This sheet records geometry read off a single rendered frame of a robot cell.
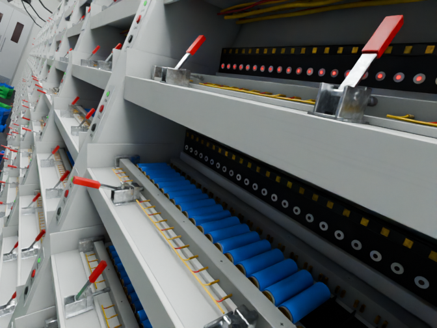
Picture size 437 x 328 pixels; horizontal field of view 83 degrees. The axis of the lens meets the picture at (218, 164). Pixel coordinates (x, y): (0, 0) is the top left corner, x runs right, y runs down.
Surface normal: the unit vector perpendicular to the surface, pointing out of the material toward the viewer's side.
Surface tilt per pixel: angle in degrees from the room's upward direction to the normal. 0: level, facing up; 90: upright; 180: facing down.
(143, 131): 90
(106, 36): 90
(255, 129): 109
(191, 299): 19
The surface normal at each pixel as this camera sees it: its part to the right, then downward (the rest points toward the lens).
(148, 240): 0.17, -0.94
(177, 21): 0.58, 0.33
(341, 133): -0.79, 0.04
